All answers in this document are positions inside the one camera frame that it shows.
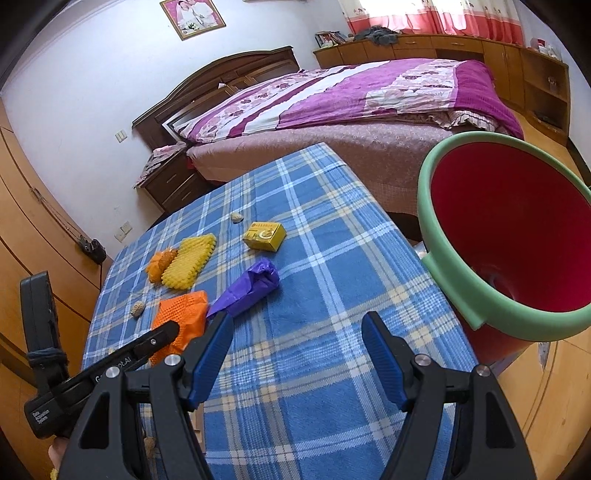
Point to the red bucket with green rim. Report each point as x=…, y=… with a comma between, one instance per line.
x=508, y=217

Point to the purple wrapper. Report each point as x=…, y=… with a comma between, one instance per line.
x=249, y=288

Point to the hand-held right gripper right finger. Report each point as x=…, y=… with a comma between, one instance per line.
x=385, y=360

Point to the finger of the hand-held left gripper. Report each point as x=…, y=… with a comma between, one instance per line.
x=159, y=339

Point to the yellow foam net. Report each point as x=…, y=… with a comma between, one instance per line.
x=187, y=263

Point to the small yellow box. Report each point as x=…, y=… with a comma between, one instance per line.
x=263, y=235

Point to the row of books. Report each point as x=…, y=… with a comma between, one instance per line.
x=330, y=39

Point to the blue plaid tablecloth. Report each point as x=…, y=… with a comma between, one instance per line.
x=300, y=323

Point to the purple floral quilt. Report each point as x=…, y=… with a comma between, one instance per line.
x=369, y=92

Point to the orange foam net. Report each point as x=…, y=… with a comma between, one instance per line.
x=189, y=314

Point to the long wooden window cabinet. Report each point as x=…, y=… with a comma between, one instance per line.
x=508, y=60

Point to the orange-yellow foam net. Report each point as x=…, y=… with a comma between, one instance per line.
x=159, y=265

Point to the black power adapter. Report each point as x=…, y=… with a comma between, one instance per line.
x=94, y=251

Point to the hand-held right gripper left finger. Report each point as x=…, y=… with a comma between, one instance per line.
x=212, y=360

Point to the red and white containers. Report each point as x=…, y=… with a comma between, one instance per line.
x=545, y=48

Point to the wall socket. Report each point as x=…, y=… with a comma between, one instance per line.
x=123, y=231

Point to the dark wooden bed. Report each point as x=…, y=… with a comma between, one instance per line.
x=221, y=69

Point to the grey clothes pile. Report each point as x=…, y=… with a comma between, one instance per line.
x=378, y=36

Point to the framed wedding photo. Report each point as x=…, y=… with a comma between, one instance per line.
x=194, y=16

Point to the dark wooden nightstand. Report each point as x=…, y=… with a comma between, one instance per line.
x=175, y=184

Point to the light wooden wardrobe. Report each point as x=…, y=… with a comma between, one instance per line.
x=27, y=221

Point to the white and red curtains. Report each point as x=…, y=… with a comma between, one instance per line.
x=415, y=18

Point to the wall light switch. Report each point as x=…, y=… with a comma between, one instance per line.
x=120, y=136

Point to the pink patterned cloth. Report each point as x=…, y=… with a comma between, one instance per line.
x=157, y=161

